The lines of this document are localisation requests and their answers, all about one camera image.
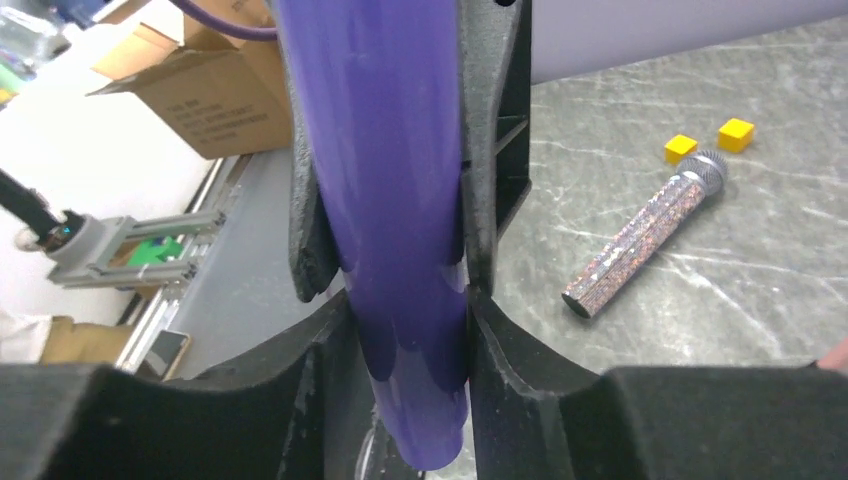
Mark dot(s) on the aluminium frame rail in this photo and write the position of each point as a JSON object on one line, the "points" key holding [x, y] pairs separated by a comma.
{"points": [[85, 261]]}

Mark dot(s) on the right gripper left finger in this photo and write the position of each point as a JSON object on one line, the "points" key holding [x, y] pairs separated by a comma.
{"points": [[293, 407]]}

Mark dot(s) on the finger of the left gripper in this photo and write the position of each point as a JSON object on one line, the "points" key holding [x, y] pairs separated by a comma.
{"points": [[312, 256], [495, 39]]}

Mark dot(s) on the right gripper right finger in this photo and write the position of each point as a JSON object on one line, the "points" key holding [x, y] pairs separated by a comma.
{"points": [[538, 415]]}

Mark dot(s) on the yellow cube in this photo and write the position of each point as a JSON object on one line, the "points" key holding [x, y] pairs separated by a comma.
{"points": [[677, 147], [735, 135]]}

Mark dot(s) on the purple microphone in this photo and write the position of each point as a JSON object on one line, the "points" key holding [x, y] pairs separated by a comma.
{"points": [[378, 86]]}

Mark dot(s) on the glitter silver microphone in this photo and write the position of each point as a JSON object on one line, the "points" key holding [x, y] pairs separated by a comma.
{"points": [[697, 177]]}

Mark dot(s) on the cardboard box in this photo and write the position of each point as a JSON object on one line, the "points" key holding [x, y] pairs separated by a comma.
{"points": [[222, 95]]}

